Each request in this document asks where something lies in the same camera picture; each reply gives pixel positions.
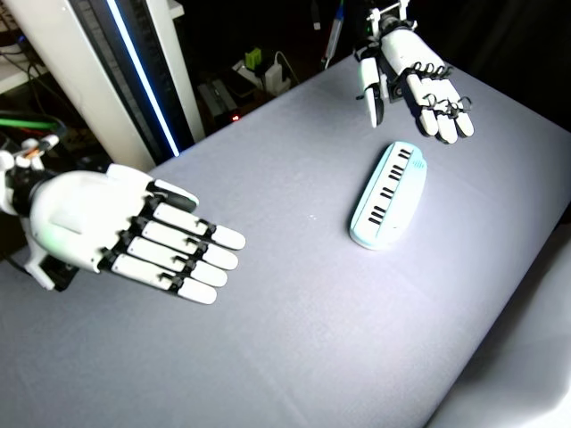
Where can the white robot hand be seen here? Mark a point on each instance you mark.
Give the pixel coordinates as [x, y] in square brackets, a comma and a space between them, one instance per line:
[408, 49]
[80, 209]

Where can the light blue toy piano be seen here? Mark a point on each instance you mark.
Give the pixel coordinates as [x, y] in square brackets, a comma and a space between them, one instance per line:
[397, 209]

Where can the hanging grey plug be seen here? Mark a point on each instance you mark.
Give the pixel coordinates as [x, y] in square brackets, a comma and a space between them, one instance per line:
[317, 18]

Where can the white column with blue light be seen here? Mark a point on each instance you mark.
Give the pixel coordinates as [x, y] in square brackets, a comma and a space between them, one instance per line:
[85, 76]

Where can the white power adapter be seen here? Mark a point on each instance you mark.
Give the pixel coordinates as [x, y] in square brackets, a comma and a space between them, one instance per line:
[274, 76]

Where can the white shelf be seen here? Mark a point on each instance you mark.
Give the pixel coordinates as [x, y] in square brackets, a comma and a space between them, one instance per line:
[13, 76]

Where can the green block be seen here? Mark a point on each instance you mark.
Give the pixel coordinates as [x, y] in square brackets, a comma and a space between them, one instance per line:
[254, 57]

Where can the black power strip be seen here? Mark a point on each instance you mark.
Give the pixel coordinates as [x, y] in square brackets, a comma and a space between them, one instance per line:
[218, 100]

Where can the grey table cloth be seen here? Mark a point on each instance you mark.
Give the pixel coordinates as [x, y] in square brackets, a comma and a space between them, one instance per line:
[312, 321]

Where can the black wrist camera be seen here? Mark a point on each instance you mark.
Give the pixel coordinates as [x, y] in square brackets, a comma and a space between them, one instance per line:
[397, 91]

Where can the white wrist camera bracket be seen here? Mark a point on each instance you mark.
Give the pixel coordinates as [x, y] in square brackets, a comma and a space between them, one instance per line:
[38, 272]

